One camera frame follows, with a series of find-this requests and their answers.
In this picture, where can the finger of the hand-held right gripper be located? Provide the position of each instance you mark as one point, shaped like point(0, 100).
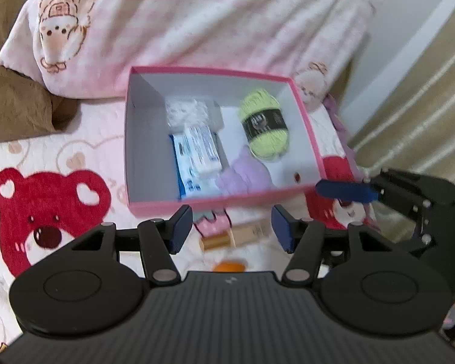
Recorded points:
point(345, 191)

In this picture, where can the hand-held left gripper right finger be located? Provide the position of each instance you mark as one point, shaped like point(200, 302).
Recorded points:
point(282, 229)

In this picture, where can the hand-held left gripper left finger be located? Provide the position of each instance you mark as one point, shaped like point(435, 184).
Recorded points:
point(181, 231)

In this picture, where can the beige tube with gold cap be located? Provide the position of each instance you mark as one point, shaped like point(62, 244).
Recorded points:
point(220, 240)

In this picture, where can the blue wet wipes packet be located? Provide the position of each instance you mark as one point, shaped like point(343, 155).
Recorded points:
point(185, 186)

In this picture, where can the purple cloth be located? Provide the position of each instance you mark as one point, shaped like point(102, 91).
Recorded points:
point(242, 174)

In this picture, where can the white small box blue print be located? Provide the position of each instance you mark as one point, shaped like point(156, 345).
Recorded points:
point(203, 151)

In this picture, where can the pink cardboard box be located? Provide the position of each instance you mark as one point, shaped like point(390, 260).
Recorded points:
point(144, 151)

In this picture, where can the green yarn ball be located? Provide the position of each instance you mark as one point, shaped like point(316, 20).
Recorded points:
point(263, 121)

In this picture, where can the orange round item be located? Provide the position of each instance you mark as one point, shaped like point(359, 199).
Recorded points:
point(229, 266)

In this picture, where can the beige bed headboard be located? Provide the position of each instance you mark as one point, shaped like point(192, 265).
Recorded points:
point(421, 113)

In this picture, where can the bear print bedsheet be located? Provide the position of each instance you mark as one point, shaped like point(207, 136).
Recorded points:
point(60, 151)

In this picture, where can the brown pillow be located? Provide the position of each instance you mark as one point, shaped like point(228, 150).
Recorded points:
point(15, 102)

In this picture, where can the pink checkered pillow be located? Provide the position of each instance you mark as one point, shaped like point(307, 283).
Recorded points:
point(193, 19)

